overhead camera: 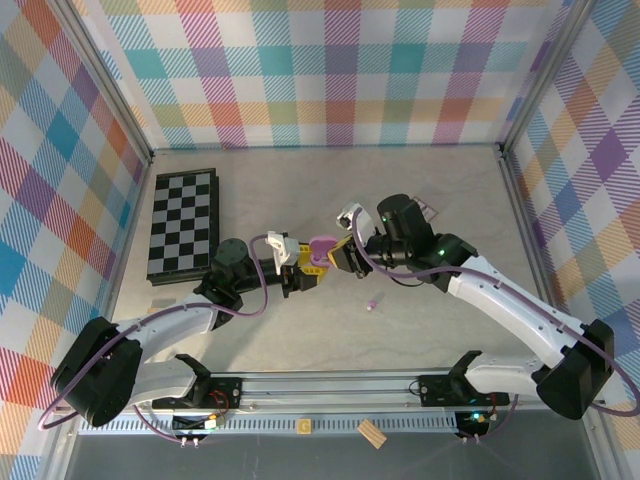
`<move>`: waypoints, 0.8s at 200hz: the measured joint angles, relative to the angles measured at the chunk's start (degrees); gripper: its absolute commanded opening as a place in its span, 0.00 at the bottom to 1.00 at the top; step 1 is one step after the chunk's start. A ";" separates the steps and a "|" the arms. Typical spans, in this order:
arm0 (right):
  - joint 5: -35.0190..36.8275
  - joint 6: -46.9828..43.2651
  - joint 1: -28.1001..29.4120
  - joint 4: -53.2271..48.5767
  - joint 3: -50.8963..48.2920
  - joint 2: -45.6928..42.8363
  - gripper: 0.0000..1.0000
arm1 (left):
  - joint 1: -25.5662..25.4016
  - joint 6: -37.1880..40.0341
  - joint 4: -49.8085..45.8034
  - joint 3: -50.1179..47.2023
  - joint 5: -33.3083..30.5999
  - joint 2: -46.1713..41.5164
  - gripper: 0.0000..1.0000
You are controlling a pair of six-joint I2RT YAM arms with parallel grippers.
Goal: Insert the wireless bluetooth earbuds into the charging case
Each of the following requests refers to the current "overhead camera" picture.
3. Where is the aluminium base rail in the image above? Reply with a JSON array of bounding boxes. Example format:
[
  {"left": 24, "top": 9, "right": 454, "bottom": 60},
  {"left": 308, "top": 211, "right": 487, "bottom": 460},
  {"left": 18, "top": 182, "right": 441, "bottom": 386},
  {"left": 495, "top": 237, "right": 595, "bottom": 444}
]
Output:
[{"left": 47, "top": 370, "right": 609, "bottom": 417}]

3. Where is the purple earbud case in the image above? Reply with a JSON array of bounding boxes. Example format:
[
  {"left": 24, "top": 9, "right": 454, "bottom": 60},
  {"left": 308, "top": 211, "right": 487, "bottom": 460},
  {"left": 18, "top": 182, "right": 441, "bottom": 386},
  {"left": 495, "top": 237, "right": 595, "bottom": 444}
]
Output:
[{"left": 308, "top": 233, "right": 338, "bottom": 267}]

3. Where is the thin black cable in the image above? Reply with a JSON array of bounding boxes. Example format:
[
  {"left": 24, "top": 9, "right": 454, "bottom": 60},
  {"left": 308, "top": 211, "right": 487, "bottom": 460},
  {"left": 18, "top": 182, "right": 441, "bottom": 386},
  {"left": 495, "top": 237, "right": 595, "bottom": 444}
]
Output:
[{"left": 389, "top": 269, "right": 432, "bottom": 288}]

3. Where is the light wooden block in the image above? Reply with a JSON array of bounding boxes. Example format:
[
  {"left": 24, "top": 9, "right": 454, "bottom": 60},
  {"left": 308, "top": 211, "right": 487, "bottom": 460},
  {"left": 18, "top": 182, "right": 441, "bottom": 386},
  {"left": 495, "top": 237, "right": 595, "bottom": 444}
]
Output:
[{"left": 357, "top": 419, "right": 389, "bottom": 448}]

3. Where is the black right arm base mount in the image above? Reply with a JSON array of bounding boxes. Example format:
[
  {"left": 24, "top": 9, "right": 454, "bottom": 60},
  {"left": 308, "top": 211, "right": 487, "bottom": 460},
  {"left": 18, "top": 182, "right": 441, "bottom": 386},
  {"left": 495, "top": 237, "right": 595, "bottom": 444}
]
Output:
[{"left": 417, "top": 373, "right": 512, "bottom": 408}]

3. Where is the grey slotted cable duct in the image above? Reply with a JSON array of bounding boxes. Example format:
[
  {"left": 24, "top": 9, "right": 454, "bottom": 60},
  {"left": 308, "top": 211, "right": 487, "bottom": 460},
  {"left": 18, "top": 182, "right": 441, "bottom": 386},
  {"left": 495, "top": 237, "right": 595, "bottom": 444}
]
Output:
[{"left": 78, "top": 417, "right": 460, "bottom": 436}]

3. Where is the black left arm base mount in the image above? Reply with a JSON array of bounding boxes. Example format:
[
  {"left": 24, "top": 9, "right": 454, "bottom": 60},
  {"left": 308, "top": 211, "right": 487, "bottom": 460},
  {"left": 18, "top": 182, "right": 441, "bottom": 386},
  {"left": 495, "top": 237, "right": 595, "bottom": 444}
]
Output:
[{"left": 151, "top": 375, "right": 245, "bottom": 410}]

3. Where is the aluminium frame side rail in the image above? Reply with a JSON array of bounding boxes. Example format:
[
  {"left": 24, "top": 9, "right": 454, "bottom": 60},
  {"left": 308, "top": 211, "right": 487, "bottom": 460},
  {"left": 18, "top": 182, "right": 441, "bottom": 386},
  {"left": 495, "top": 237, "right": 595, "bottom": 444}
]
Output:
[
  {"left": 42, "top": 149, "right": 154, "bottom": 480},
  {"left": 497, "top": 144, "right": 619, "bottom": 480}
]

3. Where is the pink patterned card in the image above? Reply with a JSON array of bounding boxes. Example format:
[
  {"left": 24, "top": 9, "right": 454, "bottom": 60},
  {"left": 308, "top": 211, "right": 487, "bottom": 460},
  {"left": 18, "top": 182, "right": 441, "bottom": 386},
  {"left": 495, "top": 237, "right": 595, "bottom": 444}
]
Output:
[{"left": 413, "top": 196, "right": 441, "bottom": 222}]

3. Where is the black and white chessboard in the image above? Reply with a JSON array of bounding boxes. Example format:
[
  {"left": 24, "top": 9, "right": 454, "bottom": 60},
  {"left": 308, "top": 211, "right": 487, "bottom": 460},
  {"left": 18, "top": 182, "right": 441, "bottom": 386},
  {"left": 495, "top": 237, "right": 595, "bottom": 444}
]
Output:
[{"left": 146, "top": 168, "right": 221, "bottom": 287}]

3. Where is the black controller board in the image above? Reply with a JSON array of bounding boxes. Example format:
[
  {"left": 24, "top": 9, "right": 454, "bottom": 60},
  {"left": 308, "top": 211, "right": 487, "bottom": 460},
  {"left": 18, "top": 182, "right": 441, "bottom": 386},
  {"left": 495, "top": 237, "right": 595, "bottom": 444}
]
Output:
[
  {"left": 454, "top": 409, "right": 492, "bottom": 440},
  {"left": 171, "top": 413, "right": 225, "bottom": 435}
]

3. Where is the aluminium frame post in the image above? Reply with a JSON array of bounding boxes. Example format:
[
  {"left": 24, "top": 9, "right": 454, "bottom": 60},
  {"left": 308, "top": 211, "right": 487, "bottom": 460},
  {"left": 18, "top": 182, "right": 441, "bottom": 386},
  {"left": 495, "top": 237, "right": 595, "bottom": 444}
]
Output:
[
  {"left": 47, "top": 0, "right": 154, "bottom": 164},
  {"left": 497, "top": 0, "right": 599, "bottom": 156}
]

